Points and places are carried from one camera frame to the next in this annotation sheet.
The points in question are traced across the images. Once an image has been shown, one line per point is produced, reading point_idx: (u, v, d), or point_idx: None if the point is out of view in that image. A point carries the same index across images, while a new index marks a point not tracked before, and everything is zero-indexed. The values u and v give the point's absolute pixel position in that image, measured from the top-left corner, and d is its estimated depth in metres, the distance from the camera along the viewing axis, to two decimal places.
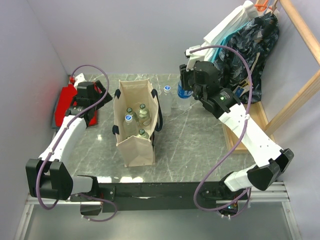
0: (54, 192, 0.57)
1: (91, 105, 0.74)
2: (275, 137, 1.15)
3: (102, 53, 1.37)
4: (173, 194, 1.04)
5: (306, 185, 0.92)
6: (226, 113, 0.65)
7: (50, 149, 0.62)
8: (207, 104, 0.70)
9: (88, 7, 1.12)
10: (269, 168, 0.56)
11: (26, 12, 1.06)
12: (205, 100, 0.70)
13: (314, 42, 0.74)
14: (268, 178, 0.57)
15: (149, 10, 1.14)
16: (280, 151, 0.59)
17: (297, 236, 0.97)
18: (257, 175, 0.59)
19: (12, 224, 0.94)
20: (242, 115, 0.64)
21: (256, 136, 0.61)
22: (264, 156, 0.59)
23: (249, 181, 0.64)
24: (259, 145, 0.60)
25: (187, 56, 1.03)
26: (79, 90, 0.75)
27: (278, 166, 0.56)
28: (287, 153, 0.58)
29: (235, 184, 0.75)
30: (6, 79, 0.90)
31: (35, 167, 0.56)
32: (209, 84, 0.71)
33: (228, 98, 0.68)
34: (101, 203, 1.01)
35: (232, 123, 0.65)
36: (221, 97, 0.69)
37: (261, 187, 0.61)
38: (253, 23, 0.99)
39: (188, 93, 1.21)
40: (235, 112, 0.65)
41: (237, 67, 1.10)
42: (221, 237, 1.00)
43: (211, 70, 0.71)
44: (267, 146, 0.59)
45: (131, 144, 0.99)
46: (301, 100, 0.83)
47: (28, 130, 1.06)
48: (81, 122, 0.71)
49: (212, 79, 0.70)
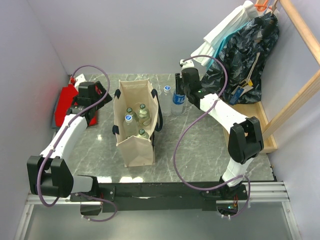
0: (54, 189, 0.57)
1: (91, 105, 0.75)
2: (274, 137, 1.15)
3: (103, 52, 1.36)
4: (174, 194, 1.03)
5: (306, 185, 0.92)
6: (201, 100, 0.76)
7: (51, 146, 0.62)
8: (189, 97, 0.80)
9: (88, 7, 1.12)
10: (233, 129, 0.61)
11: (27, 12, 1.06)
12: (188, 93, 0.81)
13: (314, 42, 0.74)
14: (237, 141, 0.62)
15: (149, 11, 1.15)
16: (245, 119, 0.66)
17: (297, 236, 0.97)
18: (232, 144, 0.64)
19: (12, 224, 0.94)
20: (214, 99, 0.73)
21: (223, 110, 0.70)
22: (231, 122, 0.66)
23: (234, 161, 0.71)
24: (226, 115, 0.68)
25: (180, 65, 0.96)
26: (81, 90, 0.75)
27: (241, 127, 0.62)
28: (251, 119, 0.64)
29: (227, 174, 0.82)
30: (6, 79, 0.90)
31: (36, 163, 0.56)
32: (191, 82, 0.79)
33: (205, 91, 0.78)
34: (101, 203, 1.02)
35: (206, 105, 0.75)
36: (199, 91, 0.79)
37: (240, 158, 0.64)
38: (253, 23, 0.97)
39: (181, 101, 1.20)
40: (208, 97, 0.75)
41: (236, 67, 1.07)
42: (221, 237, 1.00)
43: (193, 71, 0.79)
44: (234, 115, 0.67)
45: (132, 144, 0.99)
46: (301, 100, 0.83)
47: (28, 130, 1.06)
48: (82, 120, 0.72)
49: (193, 79, 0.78)
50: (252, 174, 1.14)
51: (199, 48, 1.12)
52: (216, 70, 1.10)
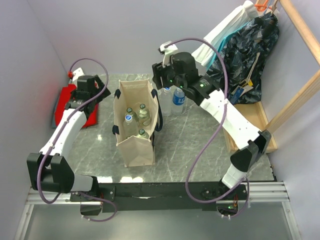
0: (55, 185, 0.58)
1: (91, 98, 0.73)
2: (274, 137, 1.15)
3: (103, 52, 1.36)
4: (174, 194, 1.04)
5: (306, 184, 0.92)
6: (206, 99, 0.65)
7: (51, 142, 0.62)
8: (188, 92, 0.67)
9: (88, 8, 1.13)
10: (248, 149, 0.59)
11: (27, 13, 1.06)
12: (185, 88, 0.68)
13: (314, 42, 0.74)
14: (248, 158, 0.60)
15: (149, 11, 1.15)
16: (258, 132, 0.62)
17: (297, 236, 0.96)
18: (240, 157, 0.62)
19: (12, 225, 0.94)
20: (221, 101, 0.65)
21: (235, 119, 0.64)
22: (244, 138, 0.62)
23: (235, 168, 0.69)
24: (238, 127, 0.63)
25: (161, 52, 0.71)
26: (79, 83, 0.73)
27: (256, 147, 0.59)
28: (265, 133, 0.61)
29: (230, 180, 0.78)
30: (6, 79, 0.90)
31: (36, 161, 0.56)
32: (188, 72, 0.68)
33: (208, 85, 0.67)
34: (101, 203, 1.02)
35: (212, 109, 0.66)
36: (201, 85, 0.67)
37: (244, 170, 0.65)
38: (253, 23, 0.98)
39: (181, 102, 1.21)
40: (215, 98, 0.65)
41: (236, 67, 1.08)
42: (221, 237, 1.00)
43: (189, 58, 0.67)
44: (246, 128, 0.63)
45: (132, 144, 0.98)
46: (301, 100, 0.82)
47: (28, 130, 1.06)
48: (81, 116, 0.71)
49: (190, 68, 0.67)
50: (252, 174, 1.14)
51: (196, 51, 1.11)
52: (216, 70, 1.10)
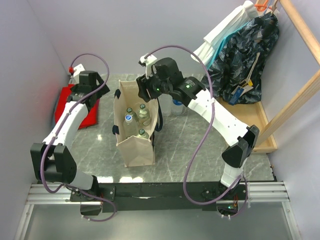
0: (59, 175, 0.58)
1: (92, 92, 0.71)
2: (274, 137, 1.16)
3: (103, 52, 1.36)
4: (174, 194, 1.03)
5: (306, 184, 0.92)
6: (193, 100, 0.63)
7: (54, 133, 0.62)
8: (174, 94, 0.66)
9: (88, 8, 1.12)
10: (238, 144, 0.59)
11: (27, 12, 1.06)
12: (170, 90, 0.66)
13: (314, 42, 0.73)
14: (238, 154, 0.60)
15: (149, 11, 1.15)
16: (246, 129, 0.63)
17: (297, 236, 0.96)
18: (231, 154, 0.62)
19: (12, 225, 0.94)
20: (209, 99, 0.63)
21: (223, 117, 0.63)
22: (233, 134, 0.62)
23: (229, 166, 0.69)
24: (227, 125, 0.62)
25: (142, 64, 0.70)
26: (81, 76, 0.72)
27: (246, 143, 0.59)
28: (253, 129, 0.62)
29: (228, 179, 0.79)
30: (6, 79, 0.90)
31: (39, 150, 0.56)
32: (172, 75, 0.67)
33: (194, 85, 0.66)
34: (101, 203, 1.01)
35: (199, 109, 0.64)
36: (186, 86, 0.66)
37: (234, 166, 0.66)
38: (253, 23, 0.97)
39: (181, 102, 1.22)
40: (202, 97, 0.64)
41: (237, 67, 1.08)
42: (221, 237, 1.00)
43: (170, 62, 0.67)
44: (235, 125, 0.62)
45: (131, 144, 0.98)
46: (301, 100, 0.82)
47: (28, 130, 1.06)
48: (83, 108, 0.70)
49: (173, 70, 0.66)
50: (252, 174, 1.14)
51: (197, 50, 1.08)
52: (216, 70, 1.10)
